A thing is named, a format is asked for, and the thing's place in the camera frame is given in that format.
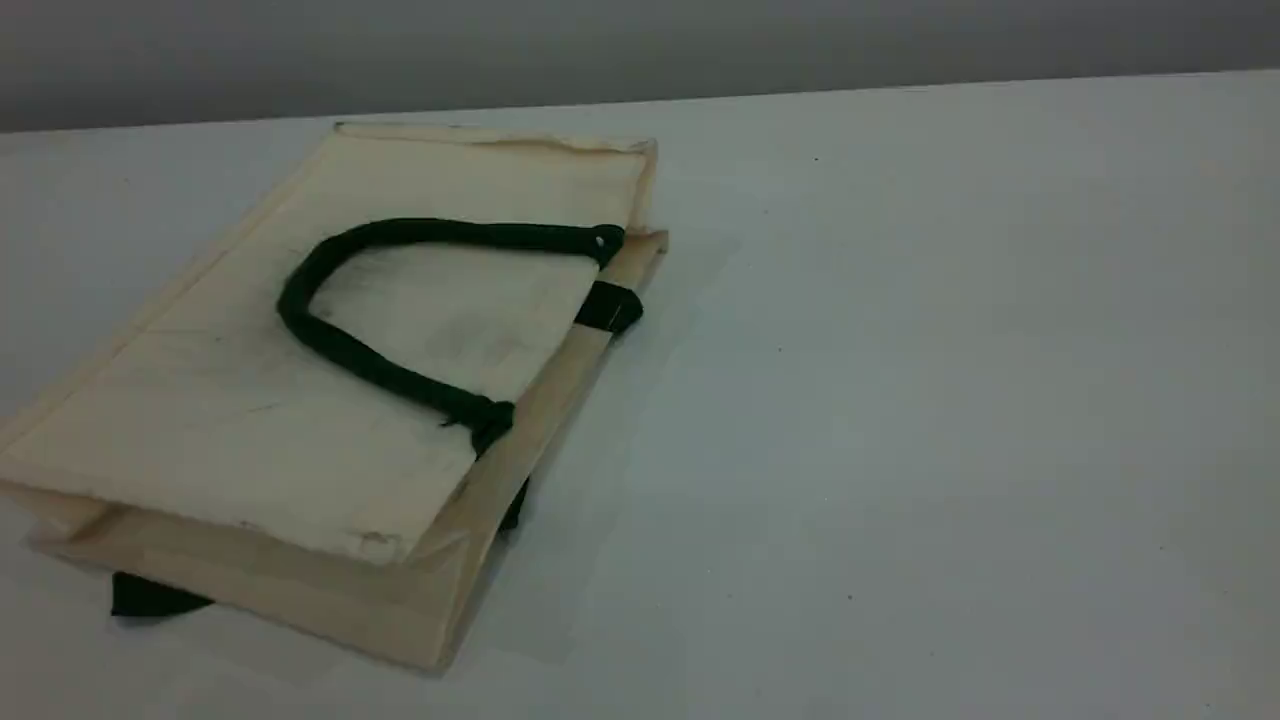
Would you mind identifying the white canvas handbag green handles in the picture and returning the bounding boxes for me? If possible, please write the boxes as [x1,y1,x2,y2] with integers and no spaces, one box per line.
[0,120,669,671]

